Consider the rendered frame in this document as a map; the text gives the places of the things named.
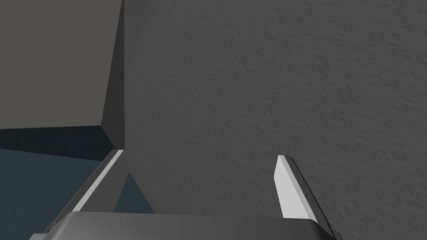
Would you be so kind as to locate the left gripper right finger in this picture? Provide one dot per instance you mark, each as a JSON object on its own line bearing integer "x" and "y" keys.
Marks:
{"x": 293, "y": 193}

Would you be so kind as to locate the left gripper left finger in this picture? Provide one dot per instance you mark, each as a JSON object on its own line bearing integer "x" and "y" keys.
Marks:
{"x": 100, "y": 186}

